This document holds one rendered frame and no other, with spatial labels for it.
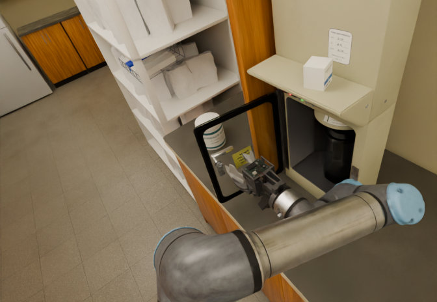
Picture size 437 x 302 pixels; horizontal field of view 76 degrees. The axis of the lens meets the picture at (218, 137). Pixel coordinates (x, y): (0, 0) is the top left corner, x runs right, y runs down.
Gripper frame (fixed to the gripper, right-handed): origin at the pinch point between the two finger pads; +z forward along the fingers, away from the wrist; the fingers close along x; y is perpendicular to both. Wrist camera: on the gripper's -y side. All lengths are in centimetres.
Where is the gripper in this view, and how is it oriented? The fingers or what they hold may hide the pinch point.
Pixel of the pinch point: (237, 163)
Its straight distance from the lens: 86.1
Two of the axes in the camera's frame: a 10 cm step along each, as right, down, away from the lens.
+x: -8.1, 5.1, -3.1
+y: -2.1, -7.3, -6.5
